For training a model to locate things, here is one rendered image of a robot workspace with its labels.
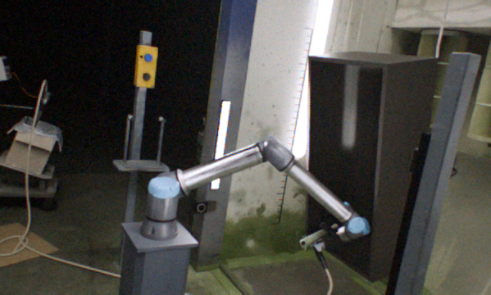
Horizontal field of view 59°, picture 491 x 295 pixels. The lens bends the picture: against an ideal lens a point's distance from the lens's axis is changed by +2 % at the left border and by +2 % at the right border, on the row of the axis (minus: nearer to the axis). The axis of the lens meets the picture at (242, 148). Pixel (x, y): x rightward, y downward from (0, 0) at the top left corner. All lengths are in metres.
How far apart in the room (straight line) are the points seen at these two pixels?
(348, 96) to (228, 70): 0.81
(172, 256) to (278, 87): 1.52
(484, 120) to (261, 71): 1.50
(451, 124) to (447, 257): 2.32
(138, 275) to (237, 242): 1.30
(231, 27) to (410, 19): 1.47
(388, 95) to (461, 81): 1.07
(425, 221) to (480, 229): 2.24
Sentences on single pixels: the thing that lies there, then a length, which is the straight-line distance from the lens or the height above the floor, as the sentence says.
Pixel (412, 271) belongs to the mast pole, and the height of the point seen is 1.07.
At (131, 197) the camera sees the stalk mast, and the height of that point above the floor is 0.52.
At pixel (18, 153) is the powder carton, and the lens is 4.14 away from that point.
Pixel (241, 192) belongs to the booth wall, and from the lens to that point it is 3.19.
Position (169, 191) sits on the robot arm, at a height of 0.89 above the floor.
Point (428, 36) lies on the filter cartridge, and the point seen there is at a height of 1.92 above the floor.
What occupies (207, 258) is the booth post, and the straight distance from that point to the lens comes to 3.28.
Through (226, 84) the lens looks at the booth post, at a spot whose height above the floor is 1.38.
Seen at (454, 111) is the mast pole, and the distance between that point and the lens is 1.18.
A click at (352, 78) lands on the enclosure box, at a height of 1.54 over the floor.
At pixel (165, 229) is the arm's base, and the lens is 2.18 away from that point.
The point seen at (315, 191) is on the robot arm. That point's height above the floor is 0.96.
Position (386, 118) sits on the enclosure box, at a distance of 2.25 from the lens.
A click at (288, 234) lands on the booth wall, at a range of 3.58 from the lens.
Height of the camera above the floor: 1.55
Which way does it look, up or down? 11 degrees down
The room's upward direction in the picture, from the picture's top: 8 degrees clockwise
